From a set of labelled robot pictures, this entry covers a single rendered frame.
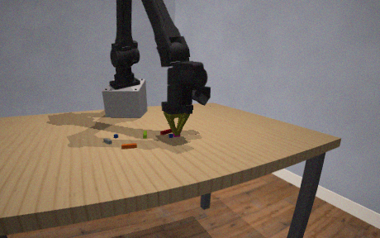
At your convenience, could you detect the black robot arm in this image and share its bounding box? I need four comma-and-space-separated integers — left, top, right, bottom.
110, 0, 211, 106

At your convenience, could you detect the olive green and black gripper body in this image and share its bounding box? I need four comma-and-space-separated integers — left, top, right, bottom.
161, 86, 193, 114

